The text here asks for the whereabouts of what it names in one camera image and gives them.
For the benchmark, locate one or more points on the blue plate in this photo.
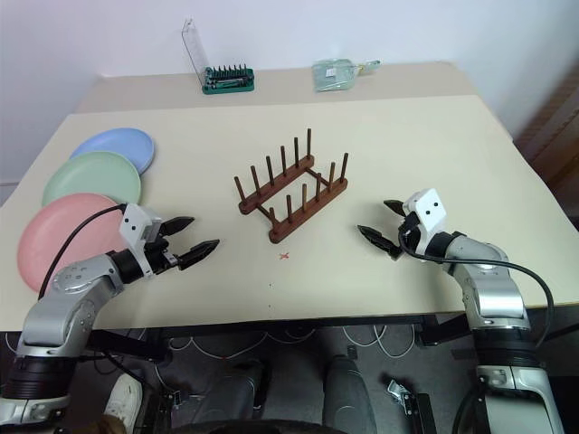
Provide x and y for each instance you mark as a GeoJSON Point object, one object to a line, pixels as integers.
{"type": "Point", "coordinates": [113, 140]}

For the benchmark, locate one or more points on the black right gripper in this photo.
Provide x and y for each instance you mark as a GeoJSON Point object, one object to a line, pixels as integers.
{"type": "Point", "coordinates": [409, 226]}

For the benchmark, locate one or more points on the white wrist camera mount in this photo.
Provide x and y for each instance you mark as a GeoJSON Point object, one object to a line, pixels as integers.
{"type": "Point", "coordinates": [429, 208]}
{"type": "Point", "coordinates": [133, 221]}

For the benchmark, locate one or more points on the green plate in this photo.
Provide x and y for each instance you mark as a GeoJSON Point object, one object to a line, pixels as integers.
{"type": "Point", "coordinates": [90, 178]}

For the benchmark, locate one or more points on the dark grey rounded shape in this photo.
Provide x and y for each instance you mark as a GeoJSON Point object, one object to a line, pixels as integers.
{"type": "Point", "coordinates": [348, 393]}
{"type": "Point", "coordinates": [246, 389]}

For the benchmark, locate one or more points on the green screwdriver bit set case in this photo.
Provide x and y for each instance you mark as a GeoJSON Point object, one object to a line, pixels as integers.
{"type": "Point", "coordinates": [226, 84]}

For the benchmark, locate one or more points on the clear plastic bag green contents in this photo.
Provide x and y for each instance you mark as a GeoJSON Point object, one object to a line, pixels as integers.
{"type": "Point", "coordinates": [332, 77]}

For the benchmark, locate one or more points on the brown wooden dish rack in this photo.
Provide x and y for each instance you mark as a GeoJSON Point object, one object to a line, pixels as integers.
{"type": "Point", "coordinates": [280, 235]}

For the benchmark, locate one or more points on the metal caster bracket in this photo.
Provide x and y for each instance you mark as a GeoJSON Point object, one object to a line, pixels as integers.
{"type": "Point", "coordinates": [400, 393]}

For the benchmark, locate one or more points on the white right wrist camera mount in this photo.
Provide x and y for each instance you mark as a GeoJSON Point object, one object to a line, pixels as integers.
{"type": "Point", "coordinates": [429, 208]}

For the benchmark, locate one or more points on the red plate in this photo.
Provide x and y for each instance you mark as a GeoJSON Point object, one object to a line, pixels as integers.
{"type": "Point", "coordinates": [50, 235]}

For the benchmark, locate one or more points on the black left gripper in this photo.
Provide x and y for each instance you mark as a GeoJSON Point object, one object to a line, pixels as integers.
{"type": "Point", "coordinates": [160, 257]}

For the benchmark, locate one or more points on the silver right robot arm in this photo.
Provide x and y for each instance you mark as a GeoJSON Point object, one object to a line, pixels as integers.
{"type": "Point", "coordinates": [493, 303]}

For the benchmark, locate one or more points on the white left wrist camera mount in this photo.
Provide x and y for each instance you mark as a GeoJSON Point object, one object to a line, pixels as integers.
{"type": "Point", "coordinates": [133, 221]}

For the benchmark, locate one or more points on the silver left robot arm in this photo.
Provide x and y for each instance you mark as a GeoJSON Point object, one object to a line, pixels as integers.
{"type": "Point", "coordinates": [68, 307]}

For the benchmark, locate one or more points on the black table frame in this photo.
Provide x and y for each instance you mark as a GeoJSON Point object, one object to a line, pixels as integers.
{"type": "Point", "coordinates": [289, 323]}

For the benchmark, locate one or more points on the white sneaker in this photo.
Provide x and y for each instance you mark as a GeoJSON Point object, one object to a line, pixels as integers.
{"type": "Point", "coordinates": [123, 400]}

